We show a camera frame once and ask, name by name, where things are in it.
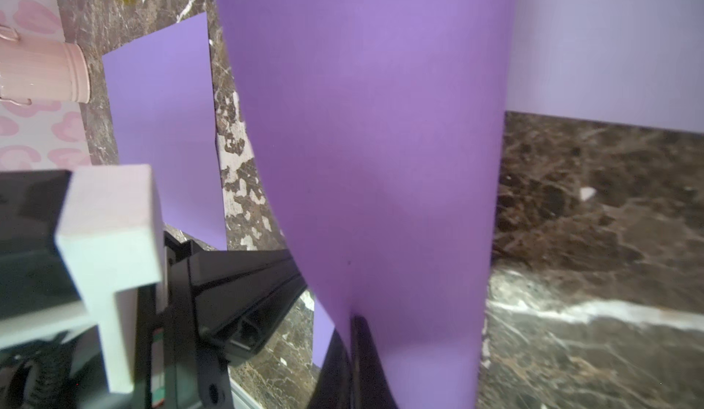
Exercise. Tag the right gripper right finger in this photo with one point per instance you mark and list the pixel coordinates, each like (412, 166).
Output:
(369, 387)

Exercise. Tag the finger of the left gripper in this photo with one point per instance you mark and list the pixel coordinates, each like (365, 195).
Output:
(242, 297)

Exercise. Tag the pink pencil cup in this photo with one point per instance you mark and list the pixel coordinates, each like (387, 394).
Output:
(36, 68)

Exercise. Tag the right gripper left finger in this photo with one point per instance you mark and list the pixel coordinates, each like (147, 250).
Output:
(333, 387)

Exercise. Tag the dark purple paper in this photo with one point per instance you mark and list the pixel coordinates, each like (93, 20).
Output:
(377, 130)
(161, 99)

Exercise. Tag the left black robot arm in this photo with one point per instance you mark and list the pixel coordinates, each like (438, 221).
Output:
(67, 370)

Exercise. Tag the light lilac paper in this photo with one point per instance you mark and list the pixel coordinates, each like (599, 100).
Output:
(633, 62)

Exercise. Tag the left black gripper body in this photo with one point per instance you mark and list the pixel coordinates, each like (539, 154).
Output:
(195, 375)

